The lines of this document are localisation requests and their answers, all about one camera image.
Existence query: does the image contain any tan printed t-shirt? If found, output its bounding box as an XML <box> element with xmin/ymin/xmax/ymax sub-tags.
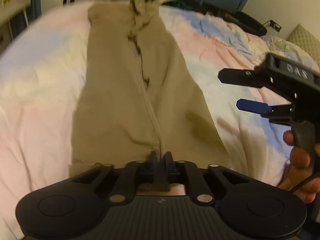
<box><xmin>70</xmin><ymin>0</ymin><xmax>231</xmax><ymax>176</ymax></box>

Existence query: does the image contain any person right hand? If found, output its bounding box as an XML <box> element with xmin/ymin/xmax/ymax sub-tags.
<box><xmin>278</xmin><ymin>131</ymin><xmax>320</xmax><ymax>204</ymax></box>

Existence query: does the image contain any quilted beige pillow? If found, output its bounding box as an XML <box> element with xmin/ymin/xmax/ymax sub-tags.
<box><xmin>287</xmin><ymin>24</ymin><xmax>319</xmax><ymax>66</ymax></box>

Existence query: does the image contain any black armchair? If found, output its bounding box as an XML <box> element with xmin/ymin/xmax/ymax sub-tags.
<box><xmin>223</xmin><ymin>11</ymin><xmax>267</xmax><ymax>37</ymax></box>

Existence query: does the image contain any pastel tie-dye duvet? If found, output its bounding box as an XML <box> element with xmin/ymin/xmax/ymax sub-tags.
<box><xmin>1</xmin><ymin>2</ymin><xmax>319</xmax><ymax>239</ymax></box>

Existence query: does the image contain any white dressing table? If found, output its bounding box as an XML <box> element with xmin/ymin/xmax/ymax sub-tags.
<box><xmin>1</xmin><ymin>0</ymin><xmax>31</xmax><ymax>53</ymax></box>

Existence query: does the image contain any wall power socket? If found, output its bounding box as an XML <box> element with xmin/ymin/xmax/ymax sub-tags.
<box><xmin>269</xmin><ymin>20</ymin><xmax>282</xmax><ymax>33</ymax></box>

